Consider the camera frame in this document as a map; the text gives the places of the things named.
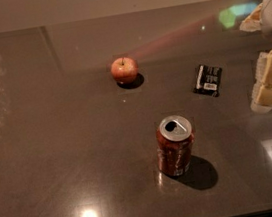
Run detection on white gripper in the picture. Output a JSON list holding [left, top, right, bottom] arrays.
[[240, 0, 272, 114]]

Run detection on red coke can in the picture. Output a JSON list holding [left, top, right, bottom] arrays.
[[156, 115, 195, 177]]

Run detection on red apple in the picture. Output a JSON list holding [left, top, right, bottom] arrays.
[[110, 57, 138, 84]]

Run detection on black snack packet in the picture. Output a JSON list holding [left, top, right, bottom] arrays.
[[193, 64, 223, 97]]

